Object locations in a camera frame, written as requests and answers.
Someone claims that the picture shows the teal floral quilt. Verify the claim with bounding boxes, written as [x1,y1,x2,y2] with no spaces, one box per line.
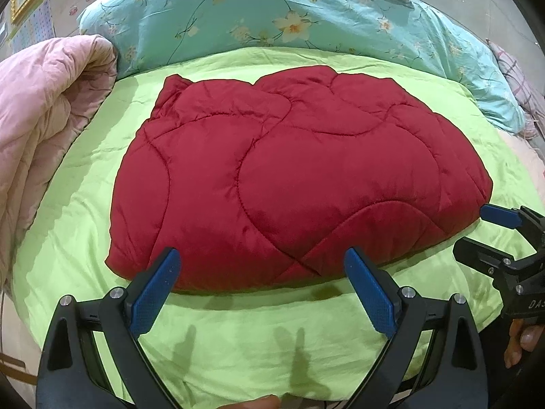
[77,0,526,134]

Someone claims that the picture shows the lime green bed blanket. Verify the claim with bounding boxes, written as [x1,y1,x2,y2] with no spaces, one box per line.
[12,46,545,405]

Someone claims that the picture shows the pink quilt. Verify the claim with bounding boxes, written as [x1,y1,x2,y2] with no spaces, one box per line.
[0,34,119,294]

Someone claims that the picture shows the pink plaid pillow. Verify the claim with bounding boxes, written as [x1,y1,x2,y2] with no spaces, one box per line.
[485,38,545,139]

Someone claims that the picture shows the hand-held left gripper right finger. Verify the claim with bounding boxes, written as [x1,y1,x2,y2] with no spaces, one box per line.
[341,246,488,409]

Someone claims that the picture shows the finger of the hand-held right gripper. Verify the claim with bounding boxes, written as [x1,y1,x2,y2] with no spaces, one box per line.
[480,203,545,239]
[453,236,518,284]

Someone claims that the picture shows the pale pink bedsheet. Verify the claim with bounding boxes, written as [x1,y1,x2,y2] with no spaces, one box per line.
[496,127,545,199]

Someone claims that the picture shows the red quilted blanket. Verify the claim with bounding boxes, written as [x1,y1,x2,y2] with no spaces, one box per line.
[105,65,494,294]

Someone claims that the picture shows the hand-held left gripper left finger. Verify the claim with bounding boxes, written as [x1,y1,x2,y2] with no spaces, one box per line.
[36,247,182,409]

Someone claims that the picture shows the person's right hand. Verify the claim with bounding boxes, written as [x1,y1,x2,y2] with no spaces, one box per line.
[503,317,545,369]

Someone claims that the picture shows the pale dotted wall poster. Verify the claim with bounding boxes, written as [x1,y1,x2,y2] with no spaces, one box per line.
[11,0,57,54]

